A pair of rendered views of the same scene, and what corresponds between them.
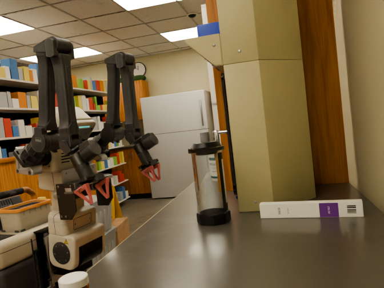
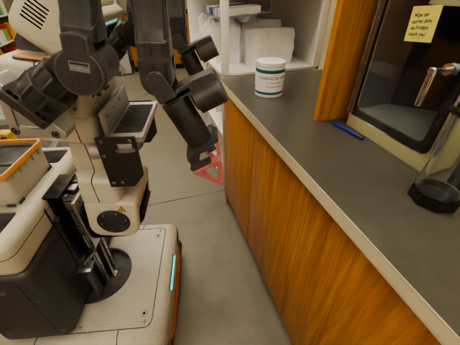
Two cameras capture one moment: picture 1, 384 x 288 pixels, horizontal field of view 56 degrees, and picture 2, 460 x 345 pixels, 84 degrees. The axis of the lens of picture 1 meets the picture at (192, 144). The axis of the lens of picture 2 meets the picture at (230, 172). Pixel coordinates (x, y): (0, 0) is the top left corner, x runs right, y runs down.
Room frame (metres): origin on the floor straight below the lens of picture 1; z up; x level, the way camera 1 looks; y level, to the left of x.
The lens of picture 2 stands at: (0.93, 0.61, 1.35)
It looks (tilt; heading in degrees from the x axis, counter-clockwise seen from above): 36 degrees down; 330
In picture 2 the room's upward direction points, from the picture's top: straight up
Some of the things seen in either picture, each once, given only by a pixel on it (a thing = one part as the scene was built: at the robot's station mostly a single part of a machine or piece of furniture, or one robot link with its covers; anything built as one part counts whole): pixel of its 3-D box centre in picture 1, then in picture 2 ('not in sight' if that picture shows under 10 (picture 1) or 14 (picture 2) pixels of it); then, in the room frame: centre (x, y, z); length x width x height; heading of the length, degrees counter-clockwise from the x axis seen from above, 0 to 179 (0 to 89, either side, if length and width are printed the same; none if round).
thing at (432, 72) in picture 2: (222, 142); (432, 85); (1.21, -0.10, 1.17); 0.05 x 0.03 x 0.10; 77
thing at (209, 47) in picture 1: (212, 59); not in sight; (1.32, -0.11, 1.46); 0.32 x 0.11 x 0.10; 167
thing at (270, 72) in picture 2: not in sight; (269, 77); (1.87, -0.15, 1.02); 0.13 x 0.13 x 0.15
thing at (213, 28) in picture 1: (212, 38); not in sight; (1.41, -0.13, 1.56); 0.10 x 0.10 x 0.09; 77
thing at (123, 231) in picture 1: (111, 235); not in sight; (3.91, 0.99, 0.14); 0.41 x 0.32 x 0.28; 173
